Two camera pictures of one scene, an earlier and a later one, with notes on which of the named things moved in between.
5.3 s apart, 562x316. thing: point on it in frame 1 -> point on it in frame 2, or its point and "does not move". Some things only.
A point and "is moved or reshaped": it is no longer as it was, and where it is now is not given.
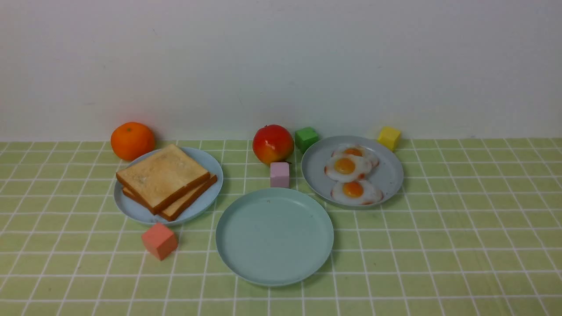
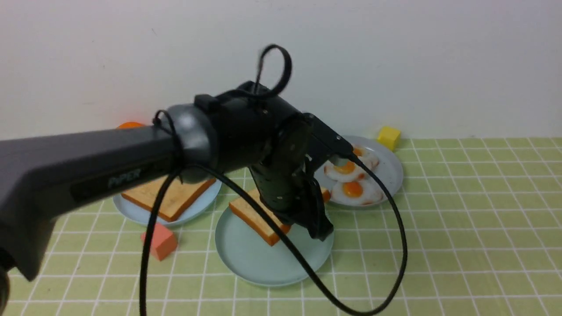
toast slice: (159, 178) is moved or reshaped
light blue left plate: (133, 209) does not move
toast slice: (174, 210) does not move
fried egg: (356, 192) does not move
